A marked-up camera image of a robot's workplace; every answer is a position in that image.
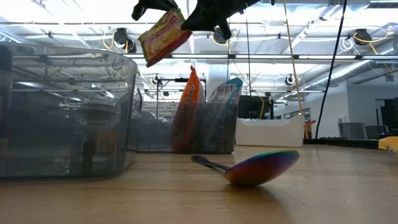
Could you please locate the black cabinet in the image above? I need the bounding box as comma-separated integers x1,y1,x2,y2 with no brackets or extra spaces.
381,98,398,135

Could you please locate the silver ceiling air duct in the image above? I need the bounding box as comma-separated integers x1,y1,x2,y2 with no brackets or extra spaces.
303,59,382,91

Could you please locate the rainbow spoon with blue handle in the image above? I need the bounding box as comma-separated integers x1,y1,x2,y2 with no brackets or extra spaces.
191,149,300,187

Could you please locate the yellow cable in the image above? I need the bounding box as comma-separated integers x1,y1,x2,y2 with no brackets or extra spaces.
282,0,309,140

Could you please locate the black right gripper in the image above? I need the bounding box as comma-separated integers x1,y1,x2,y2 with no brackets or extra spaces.
181,0,262,40

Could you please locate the black aluminium table frame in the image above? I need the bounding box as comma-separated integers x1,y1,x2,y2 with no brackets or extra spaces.
303,137,380,149

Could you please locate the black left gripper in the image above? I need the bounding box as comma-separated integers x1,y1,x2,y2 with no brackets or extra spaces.
131,0,178,22

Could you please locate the black monitor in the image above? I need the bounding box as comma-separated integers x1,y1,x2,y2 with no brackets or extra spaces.
238,95,271,119

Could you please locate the white plastic bin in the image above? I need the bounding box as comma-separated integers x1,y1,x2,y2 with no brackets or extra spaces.
235,114,305,148

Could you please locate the green-edged ramen noodle packet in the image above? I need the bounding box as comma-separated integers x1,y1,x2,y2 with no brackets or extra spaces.
137,8,193,68

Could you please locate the grey translucent plastic tray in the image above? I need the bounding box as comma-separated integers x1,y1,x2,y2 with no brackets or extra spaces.
0,42,138,182
126,99,239,155

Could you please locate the long black arm cable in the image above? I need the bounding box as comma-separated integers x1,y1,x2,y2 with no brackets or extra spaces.
315,0,348,139

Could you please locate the orange white snack packet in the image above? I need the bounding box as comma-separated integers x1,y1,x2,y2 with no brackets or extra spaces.
170,65,206,153

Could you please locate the blue silver snack packet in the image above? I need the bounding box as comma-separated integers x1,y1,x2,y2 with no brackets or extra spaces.
198,77,244,154

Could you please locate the yellow ramen noodle packet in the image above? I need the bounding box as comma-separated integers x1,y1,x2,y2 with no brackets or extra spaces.
378,136,398,156

